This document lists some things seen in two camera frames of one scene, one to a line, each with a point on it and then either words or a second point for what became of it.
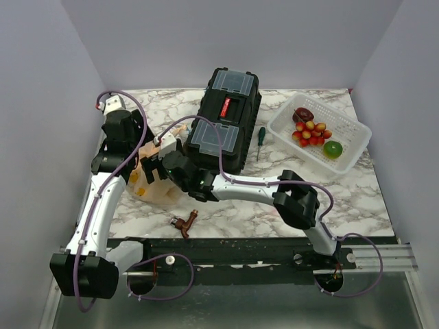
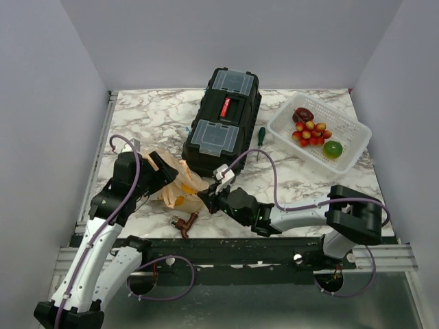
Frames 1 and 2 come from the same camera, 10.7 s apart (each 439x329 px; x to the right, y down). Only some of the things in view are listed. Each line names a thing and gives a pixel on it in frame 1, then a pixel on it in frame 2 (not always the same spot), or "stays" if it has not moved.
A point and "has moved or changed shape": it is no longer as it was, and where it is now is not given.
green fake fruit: x=333 y=149 stays
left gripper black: x=138 y=125 to x=162 y=176
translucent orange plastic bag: x=157 y=190 has moved or changed shape
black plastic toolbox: x=227 y=120 stays
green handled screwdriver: x=262 y=133 stays
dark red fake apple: x=302 y=115 stays
